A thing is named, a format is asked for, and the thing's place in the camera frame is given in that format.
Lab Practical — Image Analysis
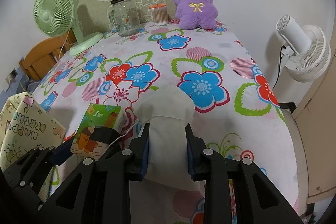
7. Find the yellow cartoon storage box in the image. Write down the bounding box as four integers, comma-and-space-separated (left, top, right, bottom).
1, 92, 66, 171

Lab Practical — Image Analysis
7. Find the white face mask pack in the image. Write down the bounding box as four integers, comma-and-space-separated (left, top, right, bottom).
134, 85, 200, 191

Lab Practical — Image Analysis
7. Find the floral tablecloth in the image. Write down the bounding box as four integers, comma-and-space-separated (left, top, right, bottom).
31, 18, 300, 224

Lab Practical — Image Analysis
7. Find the wooden bed headboard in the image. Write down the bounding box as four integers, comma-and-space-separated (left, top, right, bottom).
19, 30, 77, 81

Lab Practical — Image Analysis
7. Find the white standing fan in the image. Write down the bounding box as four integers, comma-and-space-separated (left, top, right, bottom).
276, 14, 331, 83

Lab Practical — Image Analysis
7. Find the green desk fan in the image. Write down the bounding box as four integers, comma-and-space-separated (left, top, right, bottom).
33, 0, 104, 56

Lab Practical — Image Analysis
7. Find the glass mason jar mug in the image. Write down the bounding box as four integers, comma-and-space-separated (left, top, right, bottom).
109, 0, 141, 37

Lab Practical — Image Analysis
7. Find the cotton swab container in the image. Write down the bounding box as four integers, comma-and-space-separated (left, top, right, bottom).
148, 4, 169, 26

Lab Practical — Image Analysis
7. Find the purple plush bunny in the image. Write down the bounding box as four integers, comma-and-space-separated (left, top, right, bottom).
173, 0, 218, 30

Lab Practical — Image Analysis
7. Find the wall power socket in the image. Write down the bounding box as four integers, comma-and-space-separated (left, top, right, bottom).
6, 69, 18, 85

